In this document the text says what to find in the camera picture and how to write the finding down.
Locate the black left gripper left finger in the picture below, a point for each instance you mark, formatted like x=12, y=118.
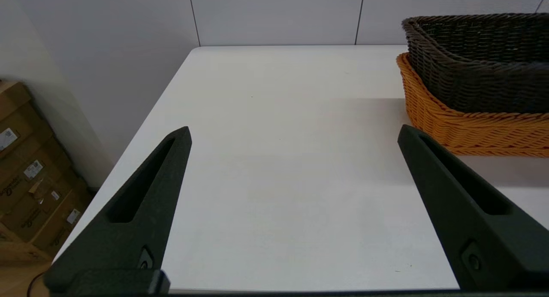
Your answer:
x=137, y=219

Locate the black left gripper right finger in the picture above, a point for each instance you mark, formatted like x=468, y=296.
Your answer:
x=480, y=228

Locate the orange wicker basket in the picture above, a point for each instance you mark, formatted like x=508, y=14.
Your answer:
x=472, y=134

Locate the dark brown wicker basket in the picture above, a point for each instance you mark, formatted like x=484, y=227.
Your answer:
x=480, y=82

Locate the brown cardboard box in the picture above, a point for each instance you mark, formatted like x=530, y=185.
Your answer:
x=21, y=181
x=64, y=232
x=38, y=215
x=19, y=116

